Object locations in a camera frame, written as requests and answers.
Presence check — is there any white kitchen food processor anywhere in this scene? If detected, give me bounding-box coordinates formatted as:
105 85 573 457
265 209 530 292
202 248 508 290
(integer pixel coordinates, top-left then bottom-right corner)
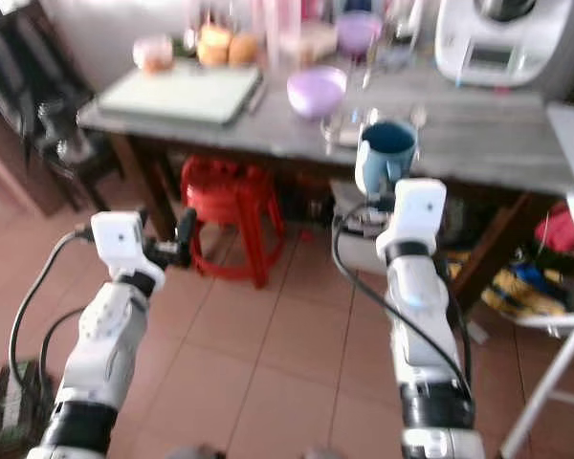
432 0 574 90

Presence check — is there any red plastic stool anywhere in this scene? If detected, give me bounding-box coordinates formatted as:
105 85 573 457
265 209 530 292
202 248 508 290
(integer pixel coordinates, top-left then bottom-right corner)
179 154 287 289

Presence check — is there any green printed carton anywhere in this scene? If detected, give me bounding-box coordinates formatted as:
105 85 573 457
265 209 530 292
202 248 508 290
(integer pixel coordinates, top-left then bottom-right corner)
0 361 45 459

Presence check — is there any purple plastic bowl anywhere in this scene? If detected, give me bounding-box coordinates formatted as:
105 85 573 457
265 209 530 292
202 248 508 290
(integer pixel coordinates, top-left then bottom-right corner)
286 64 349 121

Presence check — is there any clear glass dish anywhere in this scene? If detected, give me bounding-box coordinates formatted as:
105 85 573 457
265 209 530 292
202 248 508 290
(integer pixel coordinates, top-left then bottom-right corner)
321 104 372 147

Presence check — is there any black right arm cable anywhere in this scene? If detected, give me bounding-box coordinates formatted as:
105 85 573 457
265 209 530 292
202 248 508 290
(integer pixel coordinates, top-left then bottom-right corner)
331 199 477 393

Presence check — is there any pale green cutting board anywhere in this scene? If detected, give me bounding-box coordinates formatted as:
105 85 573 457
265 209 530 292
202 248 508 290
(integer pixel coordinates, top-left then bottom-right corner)
97 64 265 128

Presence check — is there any yellow and blue bag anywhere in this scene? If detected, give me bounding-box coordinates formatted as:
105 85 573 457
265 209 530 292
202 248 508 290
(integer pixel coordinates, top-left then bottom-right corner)
481 264 567 322

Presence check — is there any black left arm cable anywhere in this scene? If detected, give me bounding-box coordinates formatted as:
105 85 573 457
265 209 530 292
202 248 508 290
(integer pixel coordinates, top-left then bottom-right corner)
8 226 99 403

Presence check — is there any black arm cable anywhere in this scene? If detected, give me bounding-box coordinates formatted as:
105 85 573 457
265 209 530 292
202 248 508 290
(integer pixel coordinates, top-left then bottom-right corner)
331 199 477 393
8 226 99 403

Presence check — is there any orange bread rolls bag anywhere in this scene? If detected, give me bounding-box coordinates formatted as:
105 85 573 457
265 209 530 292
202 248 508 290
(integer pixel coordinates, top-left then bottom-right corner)
195 23 260 69

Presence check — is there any black chair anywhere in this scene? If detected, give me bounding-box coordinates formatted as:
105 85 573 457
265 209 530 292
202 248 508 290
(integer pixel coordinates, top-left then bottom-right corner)
0 17 113 223

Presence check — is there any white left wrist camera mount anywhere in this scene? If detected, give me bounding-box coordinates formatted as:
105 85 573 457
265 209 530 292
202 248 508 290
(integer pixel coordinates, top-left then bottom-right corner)
89 209 166 293

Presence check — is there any white appliance box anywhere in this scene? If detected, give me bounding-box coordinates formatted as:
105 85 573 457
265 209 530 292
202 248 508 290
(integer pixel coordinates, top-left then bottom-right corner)
329 179 395 276

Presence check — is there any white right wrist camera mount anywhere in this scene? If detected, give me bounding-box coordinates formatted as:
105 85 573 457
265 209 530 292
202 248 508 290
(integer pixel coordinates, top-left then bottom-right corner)
374 177 449 262

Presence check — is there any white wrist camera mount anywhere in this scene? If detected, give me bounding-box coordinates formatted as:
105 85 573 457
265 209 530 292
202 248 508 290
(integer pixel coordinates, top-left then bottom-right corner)
374 177 449 262
89 209 166 293

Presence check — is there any red cloth bundle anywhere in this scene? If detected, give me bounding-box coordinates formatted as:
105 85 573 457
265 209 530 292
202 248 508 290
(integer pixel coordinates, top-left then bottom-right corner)
537 202 574 255

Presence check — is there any pink plastic bottle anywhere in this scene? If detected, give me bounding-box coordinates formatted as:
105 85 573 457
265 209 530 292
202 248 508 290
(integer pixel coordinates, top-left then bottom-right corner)
262 0 303 60

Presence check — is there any small purple cup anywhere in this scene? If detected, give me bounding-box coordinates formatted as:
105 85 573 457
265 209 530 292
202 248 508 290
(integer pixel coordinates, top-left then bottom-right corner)
336 11 385 57

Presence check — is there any grey wooden table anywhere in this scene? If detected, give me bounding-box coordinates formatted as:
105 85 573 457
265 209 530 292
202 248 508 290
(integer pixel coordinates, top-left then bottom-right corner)
77 53 574 312

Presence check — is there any white folding table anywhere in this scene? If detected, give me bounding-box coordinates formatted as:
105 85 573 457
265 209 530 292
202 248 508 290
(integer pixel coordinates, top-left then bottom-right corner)
496 102 574 459

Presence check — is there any blue ceramic mug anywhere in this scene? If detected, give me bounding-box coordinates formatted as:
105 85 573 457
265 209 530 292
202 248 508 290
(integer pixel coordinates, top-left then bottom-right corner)
354 119 420 198

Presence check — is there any pink lidded jar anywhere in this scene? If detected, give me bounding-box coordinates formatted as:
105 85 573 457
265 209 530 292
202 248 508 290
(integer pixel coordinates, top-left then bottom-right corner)
131 35 176 75

